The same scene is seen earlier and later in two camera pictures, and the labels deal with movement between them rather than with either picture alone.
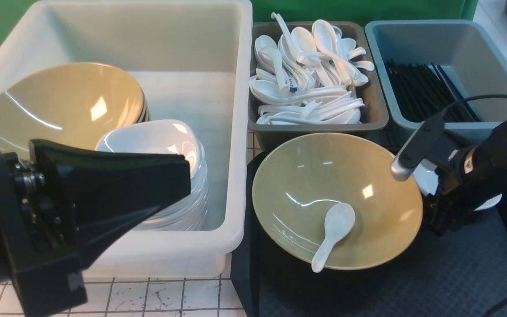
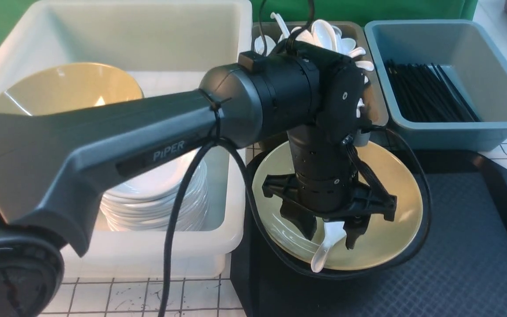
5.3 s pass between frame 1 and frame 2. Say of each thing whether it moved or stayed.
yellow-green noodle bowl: stayed
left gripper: moved
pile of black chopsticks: stayed
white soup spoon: stayed
